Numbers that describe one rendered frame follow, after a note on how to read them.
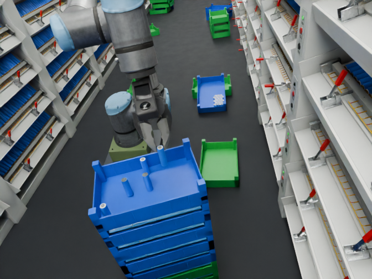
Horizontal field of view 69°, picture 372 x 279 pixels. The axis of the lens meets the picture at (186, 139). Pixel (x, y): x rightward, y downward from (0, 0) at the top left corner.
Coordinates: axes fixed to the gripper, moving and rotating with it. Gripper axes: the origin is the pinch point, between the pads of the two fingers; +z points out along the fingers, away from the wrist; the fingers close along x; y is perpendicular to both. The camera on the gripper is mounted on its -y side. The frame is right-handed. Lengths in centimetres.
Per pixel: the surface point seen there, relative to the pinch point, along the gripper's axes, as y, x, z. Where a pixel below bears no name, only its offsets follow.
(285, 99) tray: 29, -51, 7
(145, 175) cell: 1.9, 5.9, 8.1
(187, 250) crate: -0.2, -0.2, 36.8
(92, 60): 186, 40, -12
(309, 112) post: 8.8, -47.9, 4.8
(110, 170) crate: 12.7, 16.9, 9.1
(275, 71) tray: 52, -58, 1
